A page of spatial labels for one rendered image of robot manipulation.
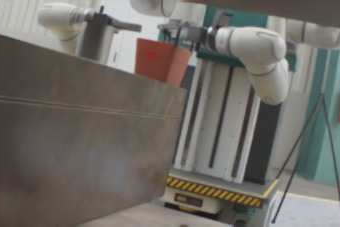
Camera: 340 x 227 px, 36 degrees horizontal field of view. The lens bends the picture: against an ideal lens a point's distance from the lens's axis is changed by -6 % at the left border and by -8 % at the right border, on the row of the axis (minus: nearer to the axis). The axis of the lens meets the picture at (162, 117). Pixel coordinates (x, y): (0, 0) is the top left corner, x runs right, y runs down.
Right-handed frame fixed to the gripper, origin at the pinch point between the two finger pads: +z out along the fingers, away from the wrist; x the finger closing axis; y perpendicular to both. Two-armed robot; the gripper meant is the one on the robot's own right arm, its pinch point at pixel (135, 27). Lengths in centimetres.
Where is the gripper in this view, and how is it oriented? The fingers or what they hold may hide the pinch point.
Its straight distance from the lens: 184.3
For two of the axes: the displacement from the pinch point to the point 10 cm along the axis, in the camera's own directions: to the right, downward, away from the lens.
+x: 2.9, 0.3, 9.6
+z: 9.3, 2.1, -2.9
